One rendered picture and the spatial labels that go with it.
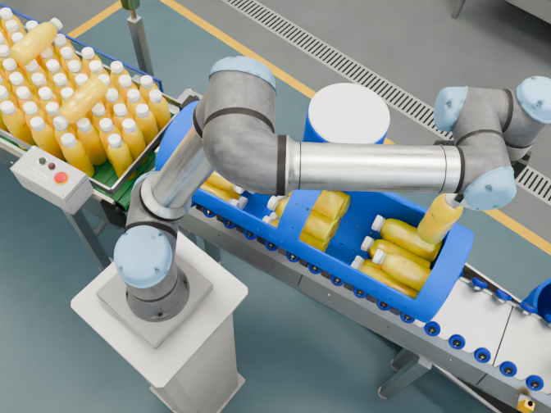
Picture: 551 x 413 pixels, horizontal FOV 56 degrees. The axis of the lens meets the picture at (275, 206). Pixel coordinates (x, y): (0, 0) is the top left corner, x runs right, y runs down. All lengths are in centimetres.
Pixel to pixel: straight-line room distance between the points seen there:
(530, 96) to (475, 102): 8
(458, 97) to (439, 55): 276
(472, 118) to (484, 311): 91
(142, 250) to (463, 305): 99
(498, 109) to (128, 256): 75
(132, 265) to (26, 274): 172
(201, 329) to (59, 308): 145
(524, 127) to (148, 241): 74
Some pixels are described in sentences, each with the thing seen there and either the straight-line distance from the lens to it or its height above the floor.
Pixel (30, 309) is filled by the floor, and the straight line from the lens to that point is 272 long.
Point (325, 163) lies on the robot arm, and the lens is 79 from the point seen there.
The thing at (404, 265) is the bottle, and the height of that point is 114.
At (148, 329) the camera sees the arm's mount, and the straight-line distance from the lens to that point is 129.
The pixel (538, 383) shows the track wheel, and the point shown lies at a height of 97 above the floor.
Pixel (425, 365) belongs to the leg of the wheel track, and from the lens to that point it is 191.
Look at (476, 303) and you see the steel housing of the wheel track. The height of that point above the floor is 93.
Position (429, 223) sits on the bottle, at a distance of 128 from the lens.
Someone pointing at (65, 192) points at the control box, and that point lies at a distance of 160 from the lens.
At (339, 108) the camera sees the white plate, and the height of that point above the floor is 104.
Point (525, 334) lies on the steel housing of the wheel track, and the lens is 173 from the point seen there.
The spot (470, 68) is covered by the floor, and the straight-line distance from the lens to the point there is 366.
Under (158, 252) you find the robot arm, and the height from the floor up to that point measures 141.
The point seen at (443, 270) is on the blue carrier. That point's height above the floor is 122.
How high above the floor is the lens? 240
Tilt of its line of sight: 60 degrees down
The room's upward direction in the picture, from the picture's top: 6 degrees clockwise
